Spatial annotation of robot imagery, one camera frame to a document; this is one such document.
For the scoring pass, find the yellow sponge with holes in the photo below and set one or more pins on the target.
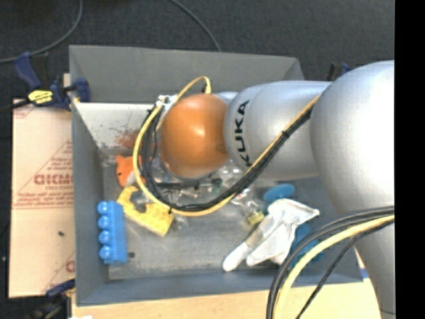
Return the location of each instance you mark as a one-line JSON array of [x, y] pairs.
[[152, 218]]

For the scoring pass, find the clear glass thing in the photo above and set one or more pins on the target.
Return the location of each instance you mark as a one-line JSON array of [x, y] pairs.
[[229, 174]]

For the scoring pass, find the grey metal bin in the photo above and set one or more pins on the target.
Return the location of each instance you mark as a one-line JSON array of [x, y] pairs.
[[186, 251]]

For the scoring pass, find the orange toy animal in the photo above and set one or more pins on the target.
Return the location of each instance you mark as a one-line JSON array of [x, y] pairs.
[[124, 171]]

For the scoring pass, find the clear glass light bulb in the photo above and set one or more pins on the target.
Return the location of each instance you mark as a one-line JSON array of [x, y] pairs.
[[253, 215]]

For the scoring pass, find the blue studded toy block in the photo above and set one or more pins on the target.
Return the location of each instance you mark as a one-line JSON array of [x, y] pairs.
[[114, 231]]

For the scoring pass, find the blue round disc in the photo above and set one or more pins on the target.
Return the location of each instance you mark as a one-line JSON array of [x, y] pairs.
[[279, 192]]

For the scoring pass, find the white glove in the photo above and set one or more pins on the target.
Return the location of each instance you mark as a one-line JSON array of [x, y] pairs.
[[275, 234]]

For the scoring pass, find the blue plastic piece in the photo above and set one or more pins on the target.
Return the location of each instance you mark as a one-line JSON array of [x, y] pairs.
[[307, 238]]

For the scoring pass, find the brown cardboard board red print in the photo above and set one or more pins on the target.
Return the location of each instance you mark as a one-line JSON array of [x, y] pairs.
[[40, 165]]

